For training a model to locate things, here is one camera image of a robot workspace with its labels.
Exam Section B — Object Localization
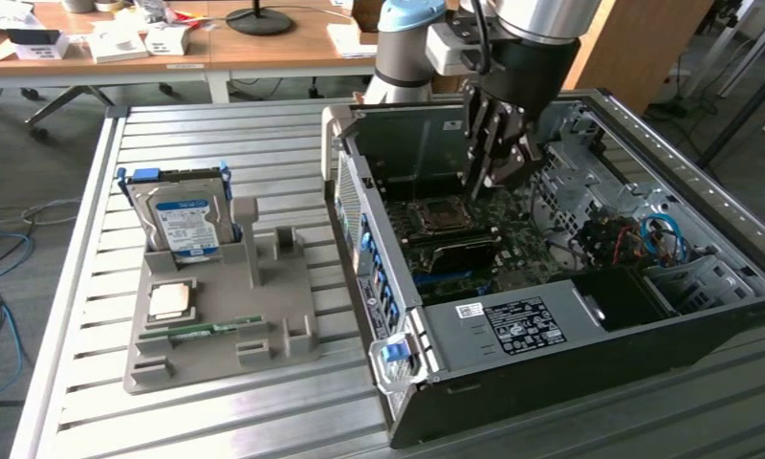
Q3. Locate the cardboard box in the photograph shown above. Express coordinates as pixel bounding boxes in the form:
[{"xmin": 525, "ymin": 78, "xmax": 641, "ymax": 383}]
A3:
[{"xmin": 349, "ymin": 0, "xmax": 385, "ymax": 34}]

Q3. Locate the wooden desk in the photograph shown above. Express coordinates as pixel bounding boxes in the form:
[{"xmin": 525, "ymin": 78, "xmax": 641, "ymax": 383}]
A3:
[
  {"xmin": 208, "ymin": 0, "xmax": 384, "ymax": 104},
  {"xmin": 0, "ymin": 0, "xmax": 216, "ymax": 141}
]

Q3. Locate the white labelled box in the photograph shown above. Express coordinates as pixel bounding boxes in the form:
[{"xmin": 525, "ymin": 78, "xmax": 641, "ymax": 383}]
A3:
[{"xmin": 144, "ymin": 23, "xmax": 192, "ymax": 57}]

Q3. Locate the silver disk bay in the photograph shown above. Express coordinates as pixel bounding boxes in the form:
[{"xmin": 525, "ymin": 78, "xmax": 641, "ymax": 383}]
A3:
[{"xmin": 643, "ymin": 254, "xmax": 761, "ymax": 315}]

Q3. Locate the black camera cable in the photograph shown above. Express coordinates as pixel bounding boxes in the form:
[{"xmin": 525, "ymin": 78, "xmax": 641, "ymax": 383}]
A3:
[{"xmin": 468, "ymin": 0, "xmax": 496, "ymax": 77}]

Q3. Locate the blue case latch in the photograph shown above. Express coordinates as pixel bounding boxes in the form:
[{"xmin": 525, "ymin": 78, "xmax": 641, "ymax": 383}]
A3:
[{"xmin": 380, "ymin": 336, "xmax": 410, "ymax": 365}]

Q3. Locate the green motherboard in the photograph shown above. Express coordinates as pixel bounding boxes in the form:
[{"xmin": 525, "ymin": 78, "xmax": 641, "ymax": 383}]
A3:
[{"xmin": 381, "ymin": 184, "xmax": 585, "ymax": 307}]

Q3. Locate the white box with black lid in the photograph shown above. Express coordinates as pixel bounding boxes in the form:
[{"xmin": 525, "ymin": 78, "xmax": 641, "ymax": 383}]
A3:
[{"xmin": 5, "ymin": 27, "xmax": 72, "ymax": 62}]

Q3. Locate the silver CPU chip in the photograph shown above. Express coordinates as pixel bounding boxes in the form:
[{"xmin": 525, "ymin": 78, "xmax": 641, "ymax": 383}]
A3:
[{"xmin": 146, "ymin": 281, "xmax": 197, "ymax": 320}]

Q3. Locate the grey power supply unit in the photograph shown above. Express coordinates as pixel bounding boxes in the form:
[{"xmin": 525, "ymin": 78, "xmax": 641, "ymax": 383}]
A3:
[{"xmin": 420, "ymin": 279, "xmax": 608, "ymax": 373}]

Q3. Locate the metal CPU socket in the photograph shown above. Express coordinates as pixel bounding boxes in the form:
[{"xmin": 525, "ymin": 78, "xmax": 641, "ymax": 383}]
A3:
[{"xmin": 412, "ymin": 196, "xmax": 478, "ymax": 236}]

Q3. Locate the hard disk in blue caddy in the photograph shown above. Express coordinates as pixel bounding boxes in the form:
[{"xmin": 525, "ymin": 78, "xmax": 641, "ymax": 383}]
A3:
[{"xmin": 114, "ymin": 161, "xmax": 237, "ymax": 265}]

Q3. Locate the pile of papers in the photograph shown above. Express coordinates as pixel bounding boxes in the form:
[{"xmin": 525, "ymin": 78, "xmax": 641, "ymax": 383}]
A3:
[{"xmin": 0, "ymin": 0, "xmax": 46, "ymax": 47}]

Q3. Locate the red and yellow wire bundle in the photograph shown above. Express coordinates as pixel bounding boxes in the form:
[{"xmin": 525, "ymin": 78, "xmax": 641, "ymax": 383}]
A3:
[{"xmin": 615, "ymin": 224, "xmax": 656, "ymax": 269}]

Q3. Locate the blue wire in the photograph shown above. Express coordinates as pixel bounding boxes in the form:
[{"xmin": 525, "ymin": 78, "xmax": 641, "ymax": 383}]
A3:
[{"xmin": 639, "ymin": 213, "xmax": 692, "ymax": 269}]

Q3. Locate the flat white box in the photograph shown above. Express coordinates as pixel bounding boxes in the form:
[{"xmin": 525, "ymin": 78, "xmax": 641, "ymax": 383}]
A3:
[{"xmin": 85, "ymin": 21, "xmax": 152, "ymax": 65}]

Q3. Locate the grey floor cable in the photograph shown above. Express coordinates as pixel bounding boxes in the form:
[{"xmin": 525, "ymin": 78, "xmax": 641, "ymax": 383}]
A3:
[{"xmin": 0, "ymin": 198, "xmax": 82, "ymax": 229}]

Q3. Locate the black fan shroud box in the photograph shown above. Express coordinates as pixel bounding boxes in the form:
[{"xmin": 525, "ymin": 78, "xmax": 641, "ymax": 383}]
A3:
[{"xmin": 572, "ymin": 266, "xmax": 683, "ymax": 335}]

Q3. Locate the white booklet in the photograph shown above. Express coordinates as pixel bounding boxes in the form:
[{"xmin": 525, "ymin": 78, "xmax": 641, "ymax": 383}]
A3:
[{"xmin": 325, "ymin": 22, "xmax": 380, "ymax": 59}]

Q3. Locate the black monitor stand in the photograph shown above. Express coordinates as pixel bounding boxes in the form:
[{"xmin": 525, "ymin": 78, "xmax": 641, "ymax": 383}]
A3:
[{"xmin": 224, "ymin": 0, "xmax": 297, "ymax": 37}]

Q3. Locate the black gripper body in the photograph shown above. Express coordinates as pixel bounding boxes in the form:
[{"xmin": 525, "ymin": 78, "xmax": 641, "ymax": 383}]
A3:
[{"xmin": 468, "ymin": 37, "xmax": 581, "ymax": 121}]

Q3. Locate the black open PC case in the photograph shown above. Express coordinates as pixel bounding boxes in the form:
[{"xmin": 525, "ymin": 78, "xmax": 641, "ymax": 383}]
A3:
[{"xmin": 320, "ymin": 88, "xmax": 765, "ymax": 450}]

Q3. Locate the grey chipset heatsink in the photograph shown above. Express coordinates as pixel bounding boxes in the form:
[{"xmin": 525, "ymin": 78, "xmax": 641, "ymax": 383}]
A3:
[{"xmin": 493, "ymin": 272, "xmax": 532, "ymax": 294}]

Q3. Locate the black wire bundle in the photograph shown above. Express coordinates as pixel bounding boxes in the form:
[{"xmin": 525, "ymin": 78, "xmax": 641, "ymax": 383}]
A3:
[{"xmin": 573, "ymin": 217, "xmax": 624, "ymax": 269}]

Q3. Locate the blue expansion slot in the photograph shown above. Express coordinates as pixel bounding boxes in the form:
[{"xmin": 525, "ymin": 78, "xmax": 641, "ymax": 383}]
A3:
[{"xmin": 413, "ymin": 271, "xmax": 474, "ymax": 286}]

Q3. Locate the blue floor cable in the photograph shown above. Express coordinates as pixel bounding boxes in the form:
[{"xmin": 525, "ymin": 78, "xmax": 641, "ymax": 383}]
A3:
[{"xmin": 0, "ymin": 209, "xmax": 37, "ymax": 410}]

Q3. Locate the wooden cabinet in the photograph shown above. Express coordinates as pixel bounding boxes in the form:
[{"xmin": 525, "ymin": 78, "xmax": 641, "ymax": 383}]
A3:
[{"xmin": 560, "ymin": 0, "xmax": 717, "ymax": 116}]

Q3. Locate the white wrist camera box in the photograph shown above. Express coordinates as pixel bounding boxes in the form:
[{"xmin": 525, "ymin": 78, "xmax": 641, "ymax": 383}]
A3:
[{"xmin": 424, "ymin": 22, "xmax": 486, "ymax": 77}]

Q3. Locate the green RAM stick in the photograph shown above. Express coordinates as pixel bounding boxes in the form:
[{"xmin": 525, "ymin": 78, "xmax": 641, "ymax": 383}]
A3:
[{"xmin": 140, "ymin": 314, "xmax": 264, "ymax": 340}]

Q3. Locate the grey printed parts rack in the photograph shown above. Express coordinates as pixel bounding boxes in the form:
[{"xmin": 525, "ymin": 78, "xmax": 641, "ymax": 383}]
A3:
[{"xmin": 121, "ymin": 195, "xmax": 325, "ymax": 396}]

